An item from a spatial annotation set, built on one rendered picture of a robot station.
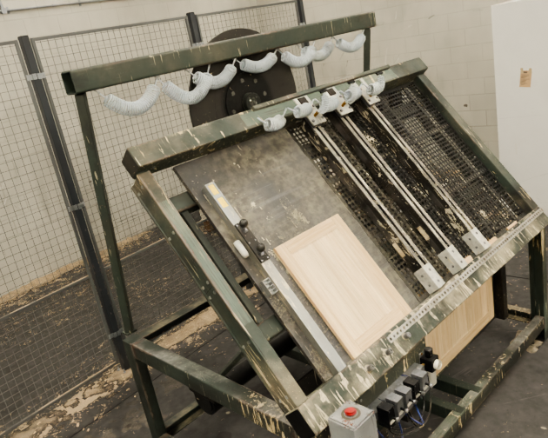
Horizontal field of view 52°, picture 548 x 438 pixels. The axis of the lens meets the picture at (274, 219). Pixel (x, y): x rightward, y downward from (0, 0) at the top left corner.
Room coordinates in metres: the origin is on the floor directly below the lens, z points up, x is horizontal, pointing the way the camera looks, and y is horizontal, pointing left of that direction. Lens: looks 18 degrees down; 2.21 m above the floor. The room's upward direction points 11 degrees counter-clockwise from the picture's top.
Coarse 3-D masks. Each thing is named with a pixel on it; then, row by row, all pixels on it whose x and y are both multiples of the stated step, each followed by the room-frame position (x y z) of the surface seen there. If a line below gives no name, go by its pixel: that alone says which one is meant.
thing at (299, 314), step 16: (208, 192) 2.32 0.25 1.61; (224, 208) 2.28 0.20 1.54; (240, 240) 2.21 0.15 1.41; (256, 256) 2.15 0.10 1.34; (272, 272) 2.12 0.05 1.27; (288, 288) 2.09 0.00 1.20; (288, 304) 2.04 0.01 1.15; (304, 320) 2.00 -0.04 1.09; (320, 336) 1.97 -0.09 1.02; (320, 352) 1.94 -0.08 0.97; (336, 352) 1.94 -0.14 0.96; (336, 368) 1.89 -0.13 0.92
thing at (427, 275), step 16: (304, 96) 2.92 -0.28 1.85; (320, 112) 2.80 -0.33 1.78; (304, 128) 2.87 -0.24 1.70; (320, 128) 2.85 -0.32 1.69; (320, 144) 2.80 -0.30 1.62; (336, 160) 2.74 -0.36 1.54; (352, 176) 2.68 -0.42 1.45; (352, 192) 2.68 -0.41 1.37; (368, 192) 2.65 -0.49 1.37; (368, 208) 2.62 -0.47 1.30; (384, 208) 2.61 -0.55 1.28; (384, 224) 2.55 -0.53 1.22; (400, 240) 2.49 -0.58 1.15; (416, 256) 2.45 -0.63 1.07; (416, 272) 2.44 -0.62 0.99; (432, 272) 2.41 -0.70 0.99; (432, 288) 2.38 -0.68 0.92
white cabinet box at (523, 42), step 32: (512, 0) 5.65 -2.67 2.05; (544, 0) 5.05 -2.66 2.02; (512, 32) 5.24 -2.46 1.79; (544, 32) 5.05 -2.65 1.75; (512, 64) 5.25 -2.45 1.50; (544, 64) 5.06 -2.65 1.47; (512, 96) 5.26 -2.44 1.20; (544, 96) 5.06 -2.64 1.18; (512, 128) 5.27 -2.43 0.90; (544, 128) 5.07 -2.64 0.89; (512, 160) 5.28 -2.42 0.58; (544, 160) 5.08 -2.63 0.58; (544, 192) 5.08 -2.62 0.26
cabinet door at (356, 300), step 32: (320, 224) 2.44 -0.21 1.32; (288, 256) 2.23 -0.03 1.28; (320, 256) 2.30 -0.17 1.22; (352, 256) 2.37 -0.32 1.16; (320, 288) 2.18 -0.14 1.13; (352, 288) 2.24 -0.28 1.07; (384, 288) 2.30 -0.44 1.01; (352, 320) 2.11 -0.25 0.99; (384, 320) 2.17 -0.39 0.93; (352, 352) 1.99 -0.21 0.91
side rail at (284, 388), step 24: (144, 192) 2.22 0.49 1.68; (168, 216) 2.13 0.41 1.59; (168, 240) 2.15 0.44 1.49; (192, 240) 2.09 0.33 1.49; (192, 264) 2.06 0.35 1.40; (216, 288) 1.96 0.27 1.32; (216, 312) 1.99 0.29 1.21; (240, 312) 1.92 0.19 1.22; (240, 336) 1.90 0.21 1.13; (264, 360) 1.81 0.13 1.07; (264, 384) 1.83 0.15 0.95; (288, 384) 1.77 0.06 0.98; (288, 408) 1.76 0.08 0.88
